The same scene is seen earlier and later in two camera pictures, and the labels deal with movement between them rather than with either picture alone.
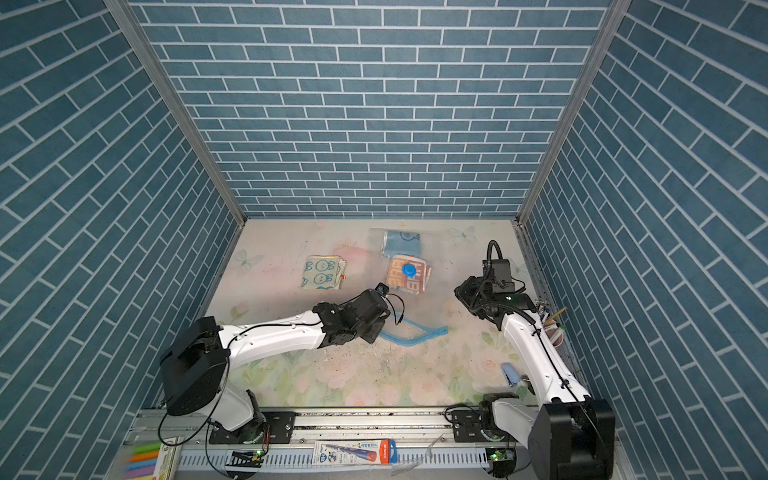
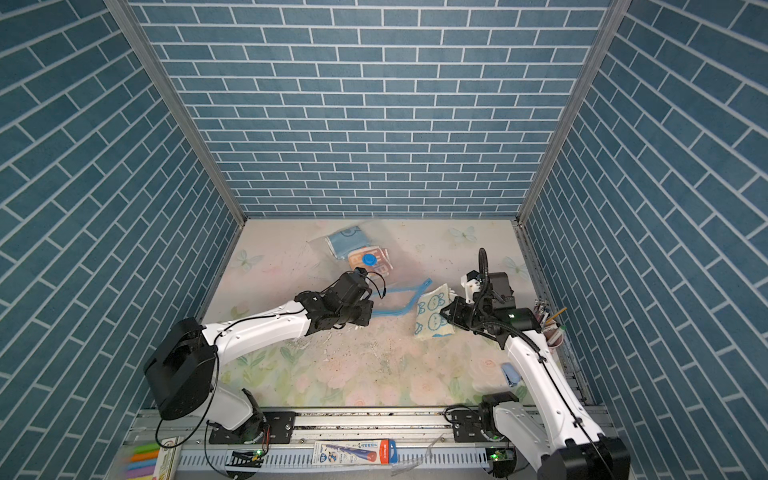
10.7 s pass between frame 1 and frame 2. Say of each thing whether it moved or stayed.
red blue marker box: stayed
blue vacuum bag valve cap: moved
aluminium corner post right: stayed
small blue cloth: stayed
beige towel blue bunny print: moved
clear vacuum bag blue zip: moved
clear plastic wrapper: stayed
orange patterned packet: moved
